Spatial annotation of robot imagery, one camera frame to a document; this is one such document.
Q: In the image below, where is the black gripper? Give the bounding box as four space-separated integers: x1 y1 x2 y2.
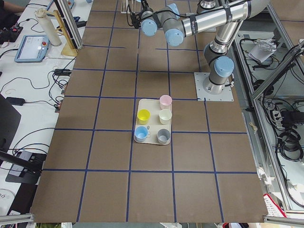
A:
141 0 153 16

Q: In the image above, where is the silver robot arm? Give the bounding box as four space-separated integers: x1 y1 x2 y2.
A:
197 0 221 14
135 0 269 95

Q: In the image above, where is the pink plastic cup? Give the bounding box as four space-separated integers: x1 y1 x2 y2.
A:
159 95 172 110

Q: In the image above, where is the yellow plastic cup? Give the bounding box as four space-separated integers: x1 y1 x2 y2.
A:
137 109 151 125

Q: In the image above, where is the white plastic cup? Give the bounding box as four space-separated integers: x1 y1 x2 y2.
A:
159 109 172 124

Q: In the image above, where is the blue plastic cup on tray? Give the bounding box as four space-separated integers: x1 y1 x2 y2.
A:
134 126 148 143

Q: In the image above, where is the grey plastic cup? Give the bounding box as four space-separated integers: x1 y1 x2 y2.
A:
157 129 171 144

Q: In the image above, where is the wooden mug tree stand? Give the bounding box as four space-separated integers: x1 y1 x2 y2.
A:
46 10 77 57

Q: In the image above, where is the white cylindrical bottle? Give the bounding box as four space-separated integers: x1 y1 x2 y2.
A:
35 8 62 47

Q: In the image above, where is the cream rectangular tray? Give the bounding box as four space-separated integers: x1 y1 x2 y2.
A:
135 99 171 145

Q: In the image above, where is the blue teach pendant tablet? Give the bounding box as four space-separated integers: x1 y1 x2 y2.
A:
14 35 49 63

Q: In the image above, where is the crumpled white paper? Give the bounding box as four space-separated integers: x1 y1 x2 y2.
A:
248 38 276 63

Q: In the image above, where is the black monitor stand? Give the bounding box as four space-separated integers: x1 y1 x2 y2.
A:
0 96 46 184

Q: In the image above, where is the white wire cup rack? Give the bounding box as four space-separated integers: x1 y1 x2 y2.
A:
121 0 136 14

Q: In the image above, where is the aluminium frame post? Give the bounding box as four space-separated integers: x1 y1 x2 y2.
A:
54 0 83 49

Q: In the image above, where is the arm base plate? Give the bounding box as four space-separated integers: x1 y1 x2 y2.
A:
194 72 234 102

